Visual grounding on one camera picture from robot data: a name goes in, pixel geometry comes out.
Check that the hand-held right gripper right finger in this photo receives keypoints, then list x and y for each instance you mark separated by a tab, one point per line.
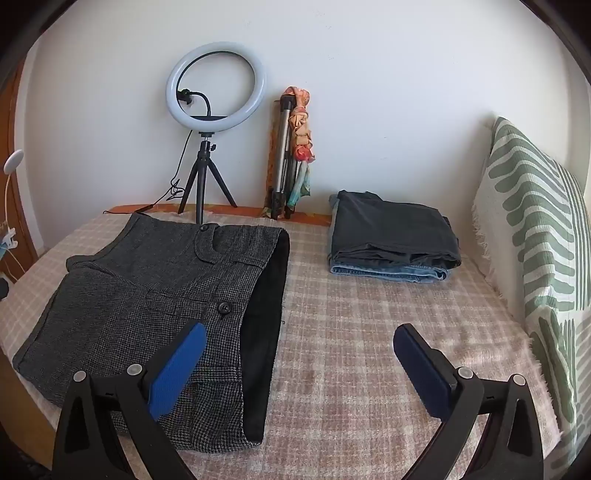
422	369

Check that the wooden bed frame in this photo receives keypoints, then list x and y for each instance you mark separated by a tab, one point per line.
295	216

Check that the folded black pants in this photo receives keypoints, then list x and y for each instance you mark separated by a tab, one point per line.
392	228

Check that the pink checkered blanket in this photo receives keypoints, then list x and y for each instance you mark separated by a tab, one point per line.
360	350

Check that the folded blue jeans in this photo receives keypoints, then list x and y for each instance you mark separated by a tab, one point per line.
392	273

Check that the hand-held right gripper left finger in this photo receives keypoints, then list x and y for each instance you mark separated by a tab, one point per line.
178	369

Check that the folded silver tripod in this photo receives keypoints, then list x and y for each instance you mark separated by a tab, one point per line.
280	157

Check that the green patterned white pillow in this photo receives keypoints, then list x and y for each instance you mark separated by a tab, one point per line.
535	230

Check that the white clip lamp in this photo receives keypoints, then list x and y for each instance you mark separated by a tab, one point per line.
9	184

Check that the colourful floral scarf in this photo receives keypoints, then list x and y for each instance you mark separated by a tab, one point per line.
302	138

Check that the grey tweed pants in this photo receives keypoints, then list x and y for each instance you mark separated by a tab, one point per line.
152	295

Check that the black mini tripod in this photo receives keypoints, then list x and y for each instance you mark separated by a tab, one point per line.
203	175

